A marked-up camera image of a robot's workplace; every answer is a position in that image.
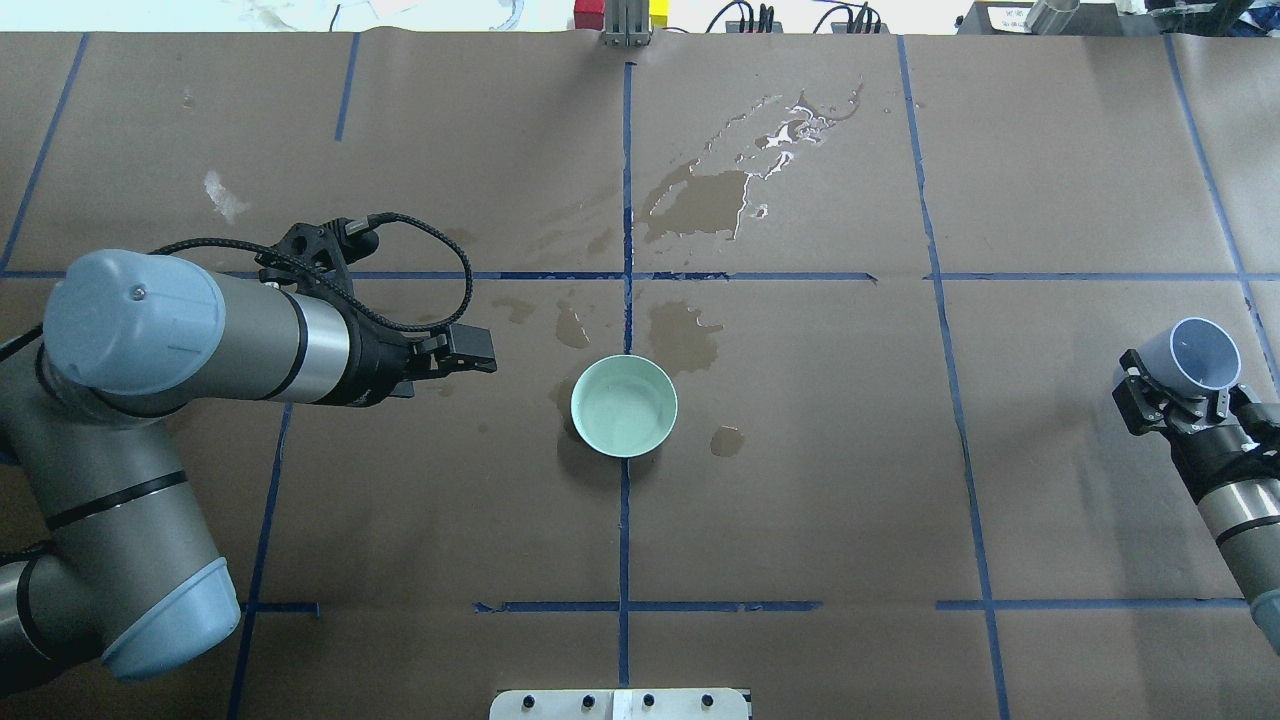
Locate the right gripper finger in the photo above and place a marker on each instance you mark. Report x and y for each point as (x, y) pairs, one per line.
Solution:
(1142, 401)
(1234, 405)

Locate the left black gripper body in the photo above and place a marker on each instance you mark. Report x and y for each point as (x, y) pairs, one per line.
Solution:
(378, 362)

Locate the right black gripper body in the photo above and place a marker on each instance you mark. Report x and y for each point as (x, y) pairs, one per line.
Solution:
(1211, 457)

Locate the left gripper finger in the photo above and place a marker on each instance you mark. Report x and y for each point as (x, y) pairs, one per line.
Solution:
(469, 349)

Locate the blue plastic cup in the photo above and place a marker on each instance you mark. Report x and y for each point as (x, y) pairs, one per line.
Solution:
(1192, 358)

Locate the light green ceramic bowl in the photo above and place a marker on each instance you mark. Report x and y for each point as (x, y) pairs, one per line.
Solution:
(624, 406)

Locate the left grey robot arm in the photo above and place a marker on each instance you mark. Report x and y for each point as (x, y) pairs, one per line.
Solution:
(130, 574)

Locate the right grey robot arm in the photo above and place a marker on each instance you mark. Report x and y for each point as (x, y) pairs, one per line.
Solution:
(1243, 521)

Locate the red block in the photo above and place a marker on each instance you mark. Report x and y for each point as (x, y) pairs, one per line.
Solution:
(588, 14)

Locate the yellow block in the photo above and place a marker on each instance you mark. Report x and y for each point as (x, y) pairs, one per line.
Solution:
(659, 13)

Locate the dark metal stand block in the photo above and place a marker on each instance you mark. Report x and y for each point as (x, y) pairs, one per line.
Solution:
(1057, 18)

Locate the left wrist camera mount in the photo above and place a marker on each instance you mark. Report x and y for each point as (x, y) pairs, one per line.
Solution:
(312, 252)

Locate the aluminium frame post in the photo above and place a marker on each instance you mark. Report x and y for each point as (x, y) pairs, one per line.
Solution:
(627, 23)

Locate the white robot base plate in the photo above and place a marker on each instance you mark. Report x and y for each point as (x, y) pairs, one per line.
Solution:
(623, 703)

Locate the black connector with cables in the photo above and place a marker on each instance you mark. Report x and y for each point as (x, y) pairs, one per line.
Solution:
(745, 18)

